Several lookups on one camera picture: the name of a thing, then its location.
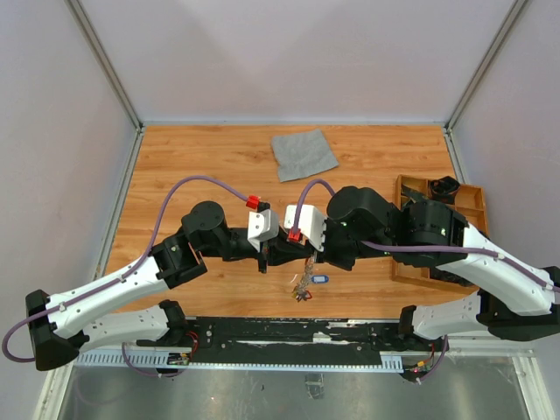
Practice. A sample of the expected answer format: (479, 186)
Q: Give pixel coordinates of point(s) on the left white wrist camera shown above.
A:
(262, 227)

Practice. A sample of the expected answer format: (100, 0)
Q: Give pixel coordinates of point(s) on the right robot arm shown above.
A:
(514, 300)

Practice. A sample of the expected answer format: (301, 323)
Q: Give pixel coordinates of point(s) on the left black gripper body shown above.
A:
(272, 240)

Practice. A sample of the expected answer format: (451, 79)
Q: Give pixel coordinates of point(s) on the dark rolled necktie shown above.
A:
(444, 189)

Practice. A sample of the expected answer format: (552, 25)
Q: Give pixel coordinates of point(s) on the grey cloth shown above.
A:
(302, 155)

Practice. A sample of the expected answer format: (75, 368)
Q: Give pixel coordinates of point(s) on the wooden compartment tray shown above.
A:
(470, 201)

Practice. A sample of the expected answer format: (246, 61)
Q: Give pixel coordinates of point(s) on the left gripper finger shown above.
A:
(290, 249)
(282, 258)

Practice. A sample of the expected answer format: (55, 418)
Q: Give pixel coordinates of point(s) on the blue key tag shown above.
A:
(320, 279)

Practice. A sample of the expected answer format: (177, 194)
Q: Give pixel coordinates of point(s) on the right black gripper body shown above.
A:
(338, 249)

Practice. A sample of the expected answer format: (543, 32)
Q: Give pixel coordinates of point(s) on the black mounting rail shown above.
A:
(291, 341)

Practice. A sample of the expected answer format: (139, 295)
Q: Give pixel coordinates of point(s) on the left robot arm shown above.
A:
(65, 325)

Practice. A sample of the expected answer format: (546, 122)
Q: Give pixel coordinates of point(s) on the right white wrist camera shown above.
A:
(312, 224)

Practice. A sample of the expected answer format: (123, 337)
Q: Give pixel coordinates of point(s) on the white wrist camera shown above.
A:
(262, 227)
(312, 224)

